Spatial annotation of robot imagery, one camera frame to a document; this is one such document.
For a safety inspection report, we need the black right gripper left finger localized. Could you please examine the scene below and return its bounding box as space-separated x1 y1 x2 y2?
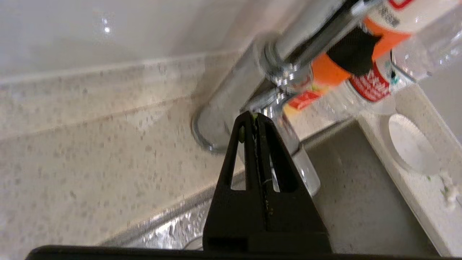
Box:
202 110 267 253

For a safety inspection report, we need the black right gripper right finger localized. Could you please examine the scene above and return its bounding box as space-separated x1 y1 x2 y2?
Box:
256 113 332 253

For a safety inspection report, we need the stainless steel sink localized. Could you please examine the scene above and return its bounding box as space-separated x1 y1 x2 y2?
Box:
101 118 445 260

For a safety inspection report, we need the chrome faucet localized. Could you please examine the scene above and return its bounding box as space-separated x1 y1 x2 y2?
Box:
191 0 366 198

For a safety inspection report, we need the white round sink cap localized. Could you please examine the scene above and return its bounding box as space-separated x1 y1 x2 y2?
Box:
388 113 442 175

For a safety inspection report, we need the orange detergent bottle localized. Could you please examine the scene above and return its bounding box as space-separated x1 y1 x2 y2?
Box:
283 0 433 111

